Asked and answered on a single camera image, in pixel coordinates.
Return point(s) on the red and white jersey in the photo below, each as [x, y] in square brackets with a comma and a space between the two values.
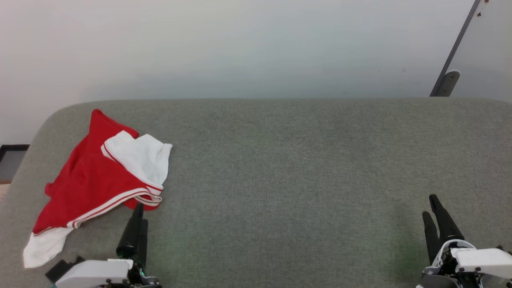
[92, 180]

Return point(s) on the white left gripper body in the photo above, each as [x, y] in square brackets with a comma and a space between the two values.
[96, 274]

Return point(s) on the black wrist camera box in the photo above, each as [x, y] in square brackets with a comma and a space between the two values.
[60, 268]

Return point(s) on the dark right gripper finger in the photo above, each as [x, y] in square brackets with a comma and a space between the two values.
[431, 240]
[446, 224]

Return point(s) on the grey metal diagonal bar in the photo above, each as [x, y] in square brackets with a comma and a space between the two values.
[460, 38]

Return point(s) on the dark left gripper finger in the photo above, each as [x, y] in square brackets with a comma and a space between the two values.
[143, 240]
[132, 232]

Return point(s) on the dark framed panel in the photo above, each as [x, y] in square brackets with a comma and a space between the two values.
[12, 162]

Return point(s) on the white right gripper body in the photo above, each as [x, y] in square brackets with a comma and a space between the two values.
[480, 260]

